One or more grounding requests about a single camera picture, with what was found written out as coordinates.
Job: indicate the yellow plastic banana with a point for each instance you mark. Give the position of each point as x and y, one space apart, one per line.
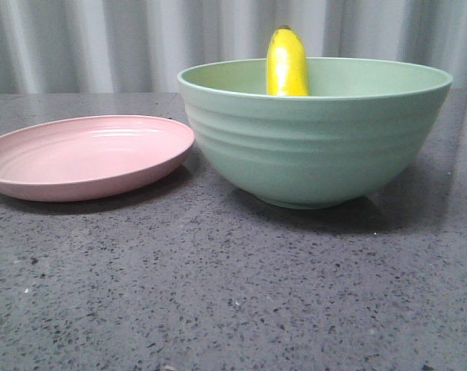
286 64

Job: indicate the green ridged bowl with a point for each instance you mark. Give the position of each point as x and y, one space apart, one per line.
362 123

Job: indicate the pink ridged plate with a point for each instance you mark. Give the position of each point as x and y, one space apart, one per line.
90 157

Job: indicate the white pleated curtain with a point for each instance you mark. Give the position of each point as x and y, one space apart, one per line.
140 46

